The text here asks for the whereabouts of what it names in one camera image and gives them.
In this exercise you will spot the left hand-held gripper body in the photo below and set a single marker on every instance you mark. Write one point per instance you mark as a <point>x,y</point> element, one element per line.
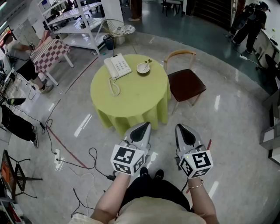
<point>127,159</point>

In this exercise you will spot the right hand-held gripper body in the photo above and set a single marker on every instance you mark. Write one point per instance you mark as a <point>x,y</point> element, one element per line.
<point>199,163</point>

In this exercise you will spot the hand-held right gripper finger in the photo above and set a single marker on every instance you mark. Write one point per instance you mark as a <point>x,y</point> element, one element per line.
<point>177,137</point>
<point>198,138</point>

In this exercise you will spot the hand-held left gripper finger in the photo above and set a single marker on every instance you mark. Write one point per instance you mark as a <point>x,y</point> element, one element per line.
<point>128,134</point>
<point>149,136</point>

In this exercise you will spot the person's right forearm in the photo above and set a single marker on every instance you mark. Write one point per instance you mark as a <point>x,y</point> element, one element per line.
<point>203,201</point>

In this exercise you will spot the person's left forearm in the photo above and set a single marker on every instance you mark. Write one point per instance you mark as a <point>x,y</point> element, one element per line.
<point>111,197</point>

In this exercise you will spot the person's black left shoe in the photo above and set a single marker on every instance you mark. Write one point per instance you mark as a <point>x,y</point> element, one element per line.
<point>144,171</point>

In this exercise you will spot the person's black shoe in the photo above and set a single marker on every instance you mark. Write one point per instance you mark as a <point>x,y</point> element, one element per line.
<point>144,171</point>
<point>159,173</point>

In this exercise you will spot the person's black right shoe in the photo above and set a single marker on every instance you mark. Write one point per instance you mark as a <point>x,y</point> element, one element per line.
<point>159,173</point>

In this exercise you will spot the green round tablecloth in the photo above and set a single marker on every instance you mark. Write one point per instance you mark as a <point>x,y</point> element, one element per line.
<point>135,98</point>

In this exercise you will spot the person's black shorts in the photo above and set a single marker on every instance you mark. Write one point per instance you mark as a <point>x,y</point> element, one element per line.
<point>153,188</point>

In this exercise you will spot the wooden chair brown seat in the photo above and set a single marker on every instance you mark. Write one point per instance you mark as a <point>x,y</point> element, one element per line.
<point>186,84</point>

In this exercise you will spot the person's light shirt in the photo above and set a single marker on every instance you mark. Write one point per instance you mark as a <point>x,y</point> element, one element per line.
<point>157,212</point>

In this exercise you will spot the white telephone handset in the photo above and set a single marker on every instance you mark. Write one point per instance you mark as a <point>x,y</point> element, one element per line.
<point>110,67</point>

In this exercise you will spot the white telephone base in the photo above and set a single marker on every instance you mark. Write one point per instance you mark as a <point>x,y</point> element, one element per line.
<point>121,65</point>

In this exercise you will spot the white power strip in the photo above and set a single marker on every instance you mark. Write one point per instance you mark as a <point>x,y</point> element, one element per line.
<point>243,57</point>
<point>57,155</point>

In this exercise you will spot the grey white cabinet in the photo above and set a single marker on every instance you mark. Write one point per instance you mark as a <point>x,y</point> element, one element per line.
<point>270,135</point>

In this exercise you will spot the dark waste bin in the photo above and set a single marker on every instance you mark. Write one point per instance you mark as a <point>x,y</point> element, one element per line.
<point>108,42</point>

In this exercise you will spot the black office chair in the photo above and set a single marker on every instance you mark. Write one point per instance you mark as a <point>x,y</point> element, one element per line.
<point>271,65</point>

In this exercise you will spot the patterned seat cushion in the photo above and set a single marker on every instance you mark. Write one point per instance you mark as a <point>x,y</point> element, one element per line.
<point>125,30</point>

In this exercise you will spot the black metal stand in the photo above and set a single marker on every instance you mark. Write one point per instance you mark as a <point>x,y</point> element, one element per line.
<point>20,175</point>

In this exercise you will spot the checkered cloth table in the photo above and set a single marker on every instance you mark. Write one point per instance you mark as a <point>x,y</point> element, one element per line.
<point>51,54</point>

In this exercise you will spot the white desk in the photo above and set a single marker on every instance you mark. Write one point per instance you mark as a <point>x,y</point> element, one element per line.
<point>265,43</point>

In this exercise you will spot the white shelf unit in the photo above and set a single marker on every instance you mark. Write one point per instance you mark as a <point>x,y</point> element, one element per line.
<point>76,27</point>

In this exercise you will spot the pink box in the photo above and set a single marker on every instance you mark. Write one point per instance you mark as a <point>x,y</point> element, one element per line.
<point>44,38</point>

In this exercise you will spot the dark wooden staircase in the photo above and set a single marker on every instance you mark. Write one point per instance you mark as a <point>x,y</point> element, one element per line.
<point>212,11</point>

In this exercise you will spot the grey dining chair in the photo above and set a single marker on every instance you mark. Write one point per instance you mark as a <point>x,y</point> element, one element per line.
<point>172,4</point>

